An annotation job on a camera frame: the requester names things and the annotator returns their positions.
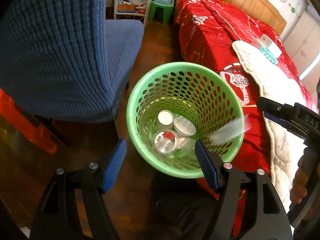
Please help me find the clear plastic cup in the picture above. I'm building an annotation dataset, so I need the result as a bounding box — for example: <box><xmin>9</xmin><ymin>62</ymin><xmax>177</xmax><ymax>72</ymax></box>
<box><xmin>174</xmin><ymin>137</ymin><xmax>196</xmax><ymax>159</ymax></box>

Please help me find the white plastic cup lid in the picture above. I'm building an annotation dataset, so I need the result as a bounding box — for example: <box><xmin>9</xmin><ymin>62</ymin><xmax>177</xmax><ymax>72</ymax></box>
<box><xmin>174</xmin><ymin>116</ymin><xmax>196</xmax><ymax>137</ymax></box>

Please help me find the person's right hand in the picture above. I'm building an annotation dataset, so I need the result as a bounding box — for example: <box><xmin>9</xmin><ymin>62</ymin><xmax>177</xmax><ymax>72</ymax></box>
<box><xmin>290</xmin><ymin>156</ymin><xmax>309</xmax><ymax>204</ymax></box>

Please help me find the white quilted blanket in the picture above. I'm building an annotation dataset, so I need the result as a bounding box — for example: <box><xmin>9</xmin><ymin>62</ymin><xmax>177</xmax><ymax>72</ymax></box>
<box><xmin>232</xmin><ymin>41</ymin><xmax>306</xmax><ymax>211</ymax></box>

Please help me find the lower teal tissue pack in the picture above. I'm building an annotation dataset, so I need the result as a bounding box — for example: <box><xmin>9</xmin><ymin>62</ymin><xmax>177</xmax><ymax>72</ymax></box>
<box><xmin>251</xmin><ymin>39</ymin><xmax>278</xmax><ymax>65</ymax></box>

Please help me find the clear cup with label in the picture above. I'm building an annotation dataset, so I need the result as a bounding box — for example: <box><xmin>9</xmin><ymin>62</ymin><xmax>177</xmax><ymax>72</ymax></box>
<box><xmin>151</xmin><ymin>129</ymin><xmax>177</xmax><ymax>156</ymax></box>

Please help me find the white round container in basket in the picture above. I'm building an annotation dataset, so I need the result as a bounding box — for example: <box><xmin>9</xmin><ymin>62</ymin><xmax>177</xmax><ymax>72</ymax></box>
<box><xmin>156</xmin><ymin>110</ymin><xmax>174</xmax><ymax>129</ymax></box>

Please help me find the upper white tissue pack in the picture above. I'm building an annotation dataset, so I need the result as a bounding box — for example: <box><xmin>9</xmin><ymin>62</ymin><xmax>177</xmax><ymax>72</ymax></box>
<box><xmin>258</xmin><ymin>34</ymin><xmax>282</xmax><ymax>59</ymax></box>

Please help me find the green perforated plastic wastebasket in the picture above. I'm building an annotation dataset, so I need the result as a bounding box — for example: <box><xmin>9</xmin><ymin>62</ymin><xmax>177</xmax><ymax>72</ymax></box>
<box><xmin>126</xmin><ymin>62</ymin><xmax>245</xmax><ymax>179</ymax></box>

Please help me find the white wardrobe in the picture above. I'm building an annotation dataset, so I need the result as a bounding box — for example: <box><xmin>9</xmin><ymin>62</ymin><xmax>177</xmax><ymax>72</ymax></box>
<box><xmin>282</xmin><ymin>10</ymin><xmax>320</xmax><ymax>81</ymax></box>

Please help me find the red patterned bedspread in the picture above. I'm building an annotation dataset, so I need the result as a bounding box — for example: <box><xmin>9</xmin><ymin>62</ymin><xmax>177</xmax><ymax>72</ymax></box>
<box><xmin>176</xmin><ymin>0</ymin><xmax>316</xmax><ymax>177</ymax></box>

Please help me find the blue fabric chair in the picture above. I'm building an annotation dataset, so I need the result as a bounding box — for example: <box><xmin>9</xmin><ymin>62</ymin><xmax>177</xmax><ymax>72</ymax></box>
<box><xmin>1</xmin><ymin>0</ymin><xmax>144</xmax><ymax>123</ymax></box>

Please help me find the green plastic stool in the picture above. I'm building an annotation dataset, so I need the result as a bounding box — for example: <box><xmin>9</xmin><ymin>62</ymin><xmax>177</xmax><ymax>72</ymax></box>
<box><xmin>149</xmin><ymin>1</ymin><xmax>174</xmax><ymax>24</ymax></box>

